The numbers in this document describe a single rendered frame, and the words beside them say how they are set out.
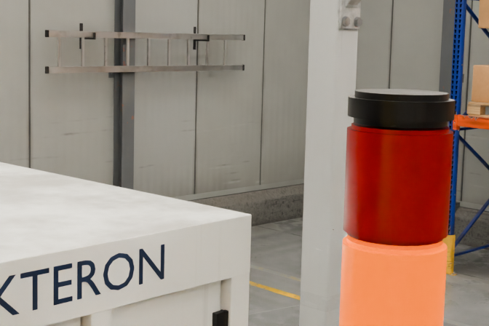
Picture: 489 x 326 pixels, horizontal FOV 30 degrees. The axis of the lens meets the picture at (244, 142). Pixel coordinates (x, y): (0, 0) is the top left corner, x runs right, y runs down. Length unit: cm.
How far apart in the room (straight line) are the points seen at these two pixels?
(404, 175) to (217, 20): 1032
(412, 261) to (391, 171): 4
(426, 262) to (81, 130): 920
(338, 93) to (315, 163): 25
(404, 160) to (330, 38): 257
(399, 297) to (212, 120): 1033
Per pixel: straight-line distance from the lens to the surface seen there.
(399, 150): 42
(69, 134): 951
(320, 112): 301
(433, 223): 43
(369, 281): 43
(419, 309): 43
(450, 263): 947
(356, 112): 42
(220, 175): 1093
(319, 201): 305
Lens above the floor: 237
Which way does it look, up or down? 7 degrees down
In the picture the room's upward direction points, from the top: 1 degrees clockwise
